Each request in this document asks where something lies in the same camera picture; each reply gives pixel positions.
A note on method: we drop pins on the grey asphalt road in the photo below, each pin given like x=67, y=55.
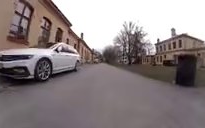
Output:
x=103, y=100

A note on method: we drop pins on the bare trees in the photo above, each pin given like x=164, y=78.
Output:
x=131, y=43

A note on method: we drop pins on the grass strip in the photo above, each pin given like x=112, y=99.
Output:
x=156, y=71

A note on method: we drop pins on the white car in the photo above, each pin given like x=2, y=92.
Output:
x=40, y=60

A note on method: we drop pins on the beige two-storey building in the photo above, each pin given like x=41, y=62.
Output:
x=180, y=48

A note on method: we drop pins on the dark bin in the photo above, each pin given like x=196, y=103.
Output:
x=186, y=70

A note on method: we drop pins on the long beige building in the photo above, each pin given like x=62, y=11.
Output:
x=10, y=23

